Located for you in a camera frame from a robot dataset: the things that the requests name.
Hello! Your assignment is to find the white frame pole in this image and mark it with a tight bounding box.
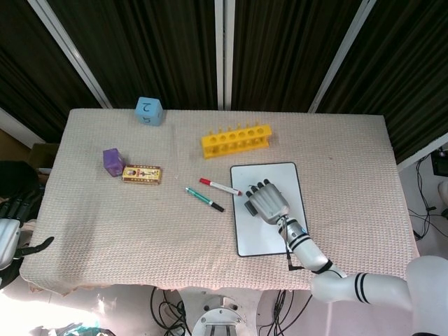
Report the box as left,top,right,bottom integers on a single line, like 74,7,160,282
213,0,235,110
307,0,377,113
27,0,113,109

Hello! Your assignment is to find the red capped white marker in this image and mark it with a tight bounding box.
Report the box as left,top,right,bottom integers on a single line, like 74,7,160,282
199,177,244,197

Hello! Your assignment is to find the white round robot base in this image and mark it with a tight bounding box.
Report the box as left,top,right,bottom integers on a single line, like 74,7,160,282
190,295,260,336

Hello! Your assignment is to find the yellow test tube rack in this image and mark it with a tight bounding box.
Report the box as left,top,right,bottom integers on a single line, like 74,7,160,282
200,120,273,160

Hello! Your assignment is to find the black floor cable bundle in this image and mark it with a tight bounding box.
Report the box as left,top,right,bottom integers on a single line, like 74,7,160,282
258,289,313,336
409,153,448,241
150,286,188,336

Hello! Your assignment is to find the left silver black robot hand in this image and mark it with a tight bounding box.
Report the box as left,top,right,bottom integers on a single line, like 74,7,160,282
0,191,55,270

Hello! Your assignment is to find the brown cardboard box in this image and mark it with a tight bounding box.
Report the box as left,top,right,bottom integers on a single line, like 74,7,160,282
29,142,60,174

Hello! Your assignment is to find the blue foam number cube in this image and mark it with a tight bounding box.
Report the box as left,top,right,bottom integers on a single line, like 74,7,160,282
134,97,164,126

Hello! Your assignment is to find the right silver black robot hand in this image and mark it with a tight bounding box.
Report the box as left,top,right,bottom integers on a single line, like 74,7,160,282
244,178,291,225

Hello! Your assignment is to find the purple carton box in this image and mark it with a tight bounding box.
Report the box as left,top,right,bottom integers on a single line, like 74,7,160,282
102,148,126,179

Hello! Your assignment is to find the beige waffle tablecloth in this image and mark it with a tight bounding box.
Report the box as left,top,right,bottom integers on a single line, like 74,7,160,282
19,107,433,298

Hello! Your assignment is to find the black framed whiteboard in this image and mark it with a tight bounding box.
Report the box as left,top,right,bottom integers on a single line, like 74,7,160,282
230,162,311,258

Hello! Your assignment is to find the green marker with black cap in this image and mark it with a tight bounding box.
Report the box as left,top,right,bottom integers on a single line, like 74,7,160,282
185,186,225,213

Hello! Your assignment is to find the dark pleated curtain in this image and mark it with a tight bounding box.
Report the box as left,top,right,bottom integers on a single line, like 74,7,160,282
316,0,448,164
230,0,361,113
48,0,220,109
0,0,102,143

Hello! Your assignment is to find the yellow brown printed box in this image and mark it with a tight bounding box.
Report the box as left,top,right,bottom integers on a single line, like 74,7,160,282
121,164,162,186

